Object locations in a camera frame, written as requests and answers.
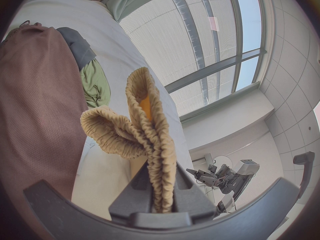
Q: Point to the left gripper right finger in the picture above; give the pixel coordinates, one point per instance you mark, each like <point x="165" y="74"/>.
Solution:
<point x="192" y="201"/>

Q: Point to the black garment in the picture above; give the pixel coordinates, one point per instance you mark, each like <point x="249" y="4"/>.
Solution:
<point x="77" y="46"/>

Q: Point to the window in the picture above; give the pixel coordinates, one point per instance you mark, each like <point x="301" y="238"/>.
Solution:
<point x="200" y="34"/>

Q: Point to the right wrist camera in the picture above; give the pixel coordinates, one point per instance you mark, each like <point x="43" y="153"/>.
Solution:
<point x="212" y="168"/>

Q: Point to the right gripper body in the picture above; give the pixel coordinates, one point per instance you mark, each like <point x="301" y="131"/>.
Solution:
<point x="207" y="179"/>

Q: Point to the bed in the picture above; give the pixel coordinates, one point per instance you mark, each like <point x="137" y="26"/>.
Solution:
<point x="117" y="49"/>

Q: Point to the tan shorts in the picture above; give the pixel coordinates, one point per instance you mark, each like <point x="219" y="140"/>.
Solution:
<point x="150" y="134"/>

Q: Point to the green garment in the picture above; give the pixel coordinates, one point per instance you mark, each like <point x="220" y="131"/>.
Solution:
<point x="96" y="84"/>

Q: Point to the brown shorts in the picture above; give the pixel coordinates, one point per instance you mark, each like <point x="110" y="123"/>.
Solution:
<point x="37" y="109"/>

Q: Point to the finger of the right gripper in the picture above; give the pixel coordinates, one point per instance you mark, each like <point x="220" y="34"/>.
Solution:
<point x="194" y="173"/>

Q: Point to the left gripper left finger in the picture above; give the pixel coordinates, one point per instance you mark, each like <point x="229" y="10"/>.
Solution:
<point x="135" y="199"/>

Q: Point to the round white mirror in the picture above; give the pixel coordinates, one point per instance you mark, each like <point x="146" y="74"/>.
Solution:
<point x="222" y="159"/>

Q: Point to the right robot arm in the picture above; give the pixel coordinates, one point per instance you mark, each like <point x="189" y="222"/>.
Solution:
<point x="246" y="167"/>

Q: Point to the square ceiling light panel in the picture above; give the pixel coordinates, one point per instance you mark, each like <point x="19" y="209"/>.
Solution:
<point x="317" y="117"/>

